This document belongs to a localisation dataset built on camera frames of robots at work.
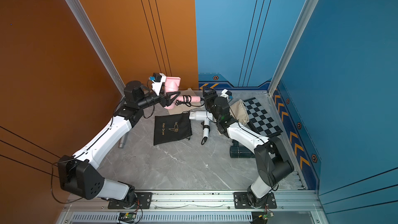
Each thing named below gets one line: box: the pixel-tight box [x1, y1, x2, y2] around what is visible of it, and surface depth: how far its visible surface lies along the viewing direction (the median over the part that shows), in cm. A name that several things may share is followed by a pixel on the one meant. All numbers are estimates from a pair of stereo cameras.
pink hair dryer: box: [163, 76, 202, 110], surface depth 71 cm
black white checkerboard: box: [243, 97, 283, 138], surface depth 102 cm
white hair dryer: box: [188, 110, 213, 138], surface depth 101 cm
